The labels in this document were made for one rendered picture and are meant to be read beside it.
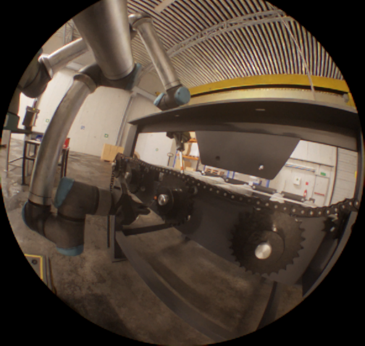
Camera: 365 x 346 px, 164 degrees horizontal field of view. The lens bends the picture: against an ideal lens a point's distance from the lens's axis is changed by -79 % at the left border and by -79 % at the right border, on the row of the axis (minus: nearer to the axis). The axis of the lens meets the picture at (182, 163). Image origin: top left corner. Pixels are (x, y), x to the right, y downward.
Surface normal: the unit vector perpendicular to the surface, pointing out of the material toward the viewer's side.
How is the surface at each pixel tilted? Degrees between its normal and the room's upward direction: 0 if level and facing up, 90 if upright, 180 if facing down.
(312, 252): 90
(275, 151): 90
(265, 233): 90
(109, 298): 0
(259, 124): 90
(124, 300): 0
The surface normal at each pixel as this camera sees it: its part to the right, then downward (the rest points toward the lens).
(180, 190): -0.68, -0.15
